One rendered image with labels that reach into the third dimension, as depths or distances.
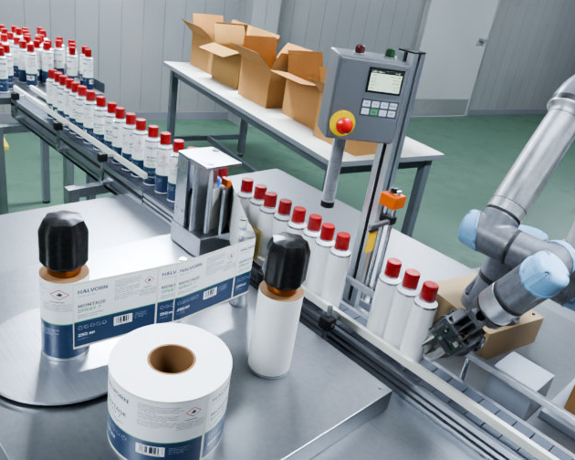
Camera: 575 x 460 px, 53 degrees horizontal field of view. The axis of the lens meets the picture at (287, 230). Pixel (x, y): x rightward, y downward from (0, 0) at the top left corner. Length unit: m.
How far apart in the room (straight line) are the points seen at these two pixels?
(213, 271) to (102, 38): 4.47
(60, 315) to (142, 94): 4.77
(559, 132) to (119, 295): 0.93
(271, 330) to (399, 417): 0.34
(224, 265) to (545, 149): 0.70
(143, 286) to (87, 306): 0.11
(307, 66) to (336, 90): 2.31
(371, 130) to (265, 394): 0.64
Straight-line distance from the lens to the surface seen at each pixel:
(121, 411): 0.97
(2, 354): 1.24
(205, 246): 1.55
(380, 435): 1.21
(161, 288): 1.19
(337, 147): 1.45
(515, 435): 1.21
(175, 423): 0.94
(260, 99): 3.67
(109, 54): 5.62
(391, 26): 7.24
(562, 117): 1.30
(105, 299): 1.15
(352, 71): 1.31
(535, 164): 1.25
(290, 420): 1.12
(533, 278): 1.07
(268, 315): 1.10
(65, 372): 1.18
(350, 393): 1.21
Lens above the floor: 1.65
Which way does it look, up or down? 25 degrees down
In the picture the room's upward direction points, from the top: 10 degrees clockwise
